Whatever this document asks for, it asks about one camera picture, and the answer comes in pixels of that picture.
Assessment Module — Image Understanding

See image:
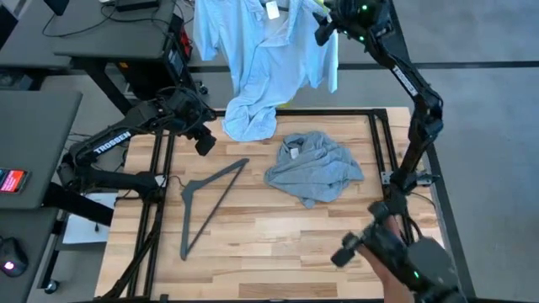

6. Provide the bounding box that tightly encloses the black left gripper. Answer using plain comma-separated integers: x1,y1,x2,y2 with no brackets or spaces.
156,87,218,157

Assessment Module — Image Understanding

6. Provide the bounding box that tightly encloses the black power adapter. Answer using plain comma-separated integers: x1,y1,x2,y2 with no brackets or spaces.
113,0,161,13

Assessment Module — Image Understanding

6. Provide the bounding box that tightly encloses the dark grey desk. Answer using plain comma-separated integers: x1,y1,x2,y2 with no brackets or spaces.
0,0,176,123
0,90,83,303

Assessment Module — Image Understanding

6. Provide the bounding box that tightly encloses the person's forearm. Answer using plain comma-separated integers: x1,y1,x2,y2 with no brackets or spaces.
357,214,418,303

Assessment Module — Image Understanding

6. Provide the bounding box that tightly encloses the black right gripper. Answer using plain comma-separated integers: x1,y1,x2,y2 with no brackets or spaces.
313,0,395,47

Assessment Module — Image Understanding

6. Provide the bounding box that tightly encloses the black computer mouse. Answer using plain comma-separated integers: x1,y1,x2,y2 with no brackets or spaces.
0,237,29,278

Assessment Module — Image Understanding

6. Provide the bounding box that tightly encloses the black desk crossbar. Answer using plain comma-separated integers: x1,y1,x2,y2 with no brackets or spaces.
41,181,115,227

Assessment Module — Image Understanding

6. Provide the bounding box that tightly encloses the black computer tower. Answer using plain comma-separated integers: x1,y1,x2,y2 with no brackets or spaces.
115,14,207,110

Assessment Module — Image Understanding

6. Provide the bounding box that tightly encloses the white paper sheet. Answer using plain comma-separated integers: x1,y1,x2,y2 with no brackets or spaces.
61,192,119,245

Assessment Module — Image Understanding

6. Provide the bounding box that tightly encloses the neon yellow t-shirt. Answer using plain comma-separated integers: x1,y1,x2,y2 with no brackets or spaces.
277,0,334,109

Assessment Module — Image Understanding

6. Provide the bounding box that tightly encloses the grey shirt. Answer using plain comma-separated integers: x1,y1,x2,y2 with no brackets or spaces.
264,130,366,210

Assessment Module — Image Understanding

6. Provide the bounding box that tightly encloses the black handheld device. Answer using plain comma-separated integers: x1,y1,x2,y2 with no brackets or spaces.
330,200,468,303

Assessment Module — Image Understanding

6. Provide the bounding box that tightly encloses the dark grey clothes hanger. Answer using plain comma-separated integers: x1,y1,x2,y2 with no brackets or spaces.
179,157,250,262

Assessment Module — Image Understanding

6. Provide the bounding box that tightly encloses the black monitor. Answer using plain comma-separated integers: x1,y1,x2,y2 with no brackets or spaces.
41,0,72,17

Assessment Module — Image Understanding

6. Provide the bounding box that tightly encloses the phone with red screen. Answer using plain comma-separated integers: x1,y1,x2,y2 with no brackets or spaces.
0,167,31,194

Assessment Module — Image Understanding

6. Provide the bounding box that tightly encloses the light blue collared shirt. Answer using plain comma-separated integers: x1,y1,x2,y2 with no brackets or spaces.
193,0,339,143

